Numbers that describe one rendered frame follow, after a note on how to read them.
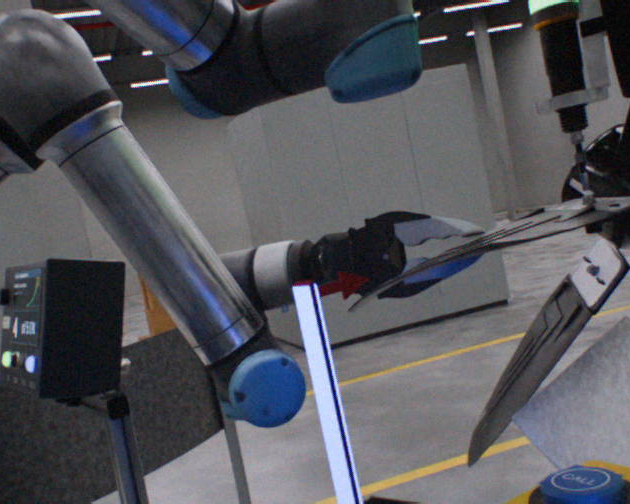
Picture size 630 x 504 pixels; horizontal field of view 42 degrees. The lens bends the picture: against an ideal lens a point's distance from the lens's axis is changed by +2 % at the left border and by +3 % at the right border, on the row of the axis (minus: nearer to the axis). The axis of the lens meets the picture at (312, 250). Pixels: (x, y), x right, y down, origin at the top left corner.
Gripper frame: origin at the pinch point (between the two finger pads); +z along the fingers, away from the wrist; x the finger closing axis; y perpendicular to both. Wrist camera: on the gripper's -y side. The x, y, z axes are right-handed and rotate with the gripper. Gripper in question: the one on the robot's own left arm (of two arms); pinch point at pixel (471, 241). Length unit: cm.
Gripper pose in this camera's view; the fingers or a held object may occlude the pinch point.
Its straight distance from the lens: 83.8
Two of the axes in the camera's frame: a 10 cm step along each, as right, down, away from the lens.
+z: 9.2, -1.7, -3.6
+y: 3.6, -0.2, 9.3
